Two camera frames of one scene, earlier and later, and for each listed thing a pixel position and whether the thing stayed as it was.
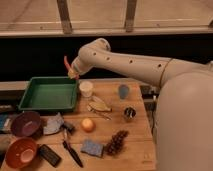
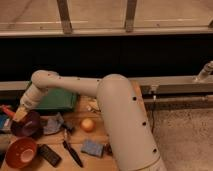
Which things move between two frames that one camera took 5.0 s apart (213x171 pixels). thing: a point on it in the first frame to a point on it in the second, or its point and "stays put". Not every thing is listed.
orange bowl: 21,153 stays put
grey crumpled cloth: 53,124 stays put
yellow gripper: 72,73 to 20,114
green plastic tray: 50,93 stays put
